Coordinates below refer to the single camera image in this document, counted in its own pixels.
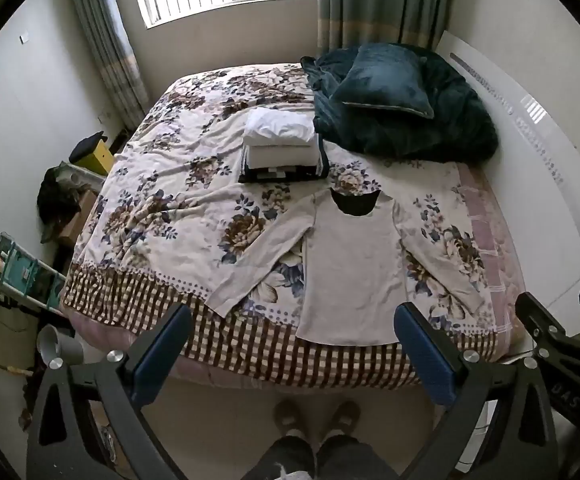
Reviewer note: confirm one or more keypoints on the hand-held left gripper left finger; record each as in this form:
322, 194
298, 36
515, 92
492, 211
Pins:
158, 356

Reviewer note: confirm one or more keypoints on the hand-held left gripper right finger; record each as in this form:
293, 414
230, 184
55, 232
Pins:
426, 360

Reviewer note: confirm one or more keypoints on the beige long-sleeve shirt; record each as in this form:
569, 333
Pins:
350, 270

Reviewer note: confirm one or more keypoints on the stack of folded clothes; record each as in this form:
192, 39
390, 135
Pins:
290, 175

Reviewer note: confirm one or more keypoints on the grey plastic pipe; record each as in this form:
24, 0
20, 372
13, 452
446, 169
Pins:
62, 347

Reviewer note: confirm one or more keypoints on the brown right slipper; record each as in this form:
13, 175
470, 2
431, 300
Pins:
345, 414

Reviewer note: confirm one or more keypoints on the brown slipper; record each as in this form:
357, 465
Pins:
289, 416
345, 414

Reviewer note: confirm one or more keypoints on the person's right leg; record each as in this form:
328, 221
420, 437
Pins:
355, 457

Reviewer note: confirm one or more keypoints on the person's leg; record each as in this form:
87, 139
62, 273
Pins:
355, 457
285, 457

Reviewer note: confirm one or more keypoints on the brown left slipper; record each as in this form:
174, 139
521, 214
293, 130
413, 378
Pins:
289, 416

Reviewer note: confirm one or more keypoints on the floral bed sheet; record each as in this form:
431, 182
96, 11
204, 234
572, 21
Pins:
169, 210

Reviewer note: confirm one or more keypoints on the white headboard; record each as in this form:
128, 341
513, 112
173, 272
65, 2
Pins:
535, 160

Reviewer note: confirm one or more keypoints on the teal storage rack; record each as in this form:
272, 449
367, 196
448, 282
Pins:
24, 272

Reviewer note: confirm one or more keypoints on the cardboard box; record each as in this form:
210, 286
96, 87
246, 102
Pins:
77, 220

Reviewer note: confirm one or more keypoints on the person's left leg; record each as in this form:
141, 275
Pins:
285, 457

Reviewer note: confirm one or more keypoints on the yellow box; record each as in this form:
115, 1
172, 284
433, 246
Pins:
100, 157

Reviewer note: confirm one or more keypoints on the dark teal plush blanket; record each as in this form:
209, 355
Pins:
420, 132

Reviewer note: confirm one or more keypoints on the black bag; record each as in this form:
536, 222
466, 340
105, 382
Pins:
83, 146

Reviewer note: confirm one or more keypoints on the cream folded garment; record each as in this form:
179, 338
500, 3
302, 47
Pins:
282, 157

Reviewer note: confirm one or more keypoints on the white folded garment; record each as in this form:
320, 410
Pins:
280, 127

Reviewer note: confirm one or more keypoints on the dark teal pillow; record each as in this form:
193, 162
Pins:
385, 80

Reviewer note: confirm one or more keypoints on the grey-green curtain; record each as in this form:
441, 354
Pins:
380, 0
104, 45

